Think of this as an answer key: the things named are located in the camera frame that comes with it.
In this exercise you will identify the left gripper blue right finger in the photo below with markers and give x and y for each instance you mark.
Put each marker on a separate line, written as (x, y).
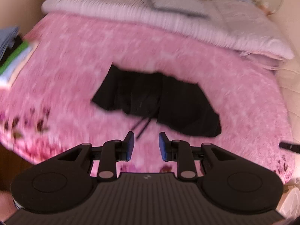
(165, 146)

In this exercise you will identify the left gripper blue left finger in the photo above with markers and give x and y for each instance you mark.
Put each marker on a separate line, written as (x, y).
(129, 141)

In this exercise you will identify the black garment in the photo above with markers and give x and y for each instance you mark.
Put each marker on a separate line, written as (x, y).
(179, 105)

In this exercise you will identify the white plastic bucket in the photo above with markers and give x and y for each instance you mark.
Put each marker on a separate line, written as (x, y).
(289, 203)

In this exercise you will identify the pink floral blanket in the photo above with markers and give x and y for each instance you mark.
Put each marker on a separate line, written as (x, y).
(92, 80)

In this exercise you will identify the striped lilac folded quilt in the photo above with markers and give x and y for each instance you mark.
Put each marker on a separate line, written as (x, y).
(231, 24)

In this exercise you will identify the grey pillow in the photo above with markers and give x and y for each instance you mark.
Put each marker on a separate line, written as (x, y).
(186, 7)

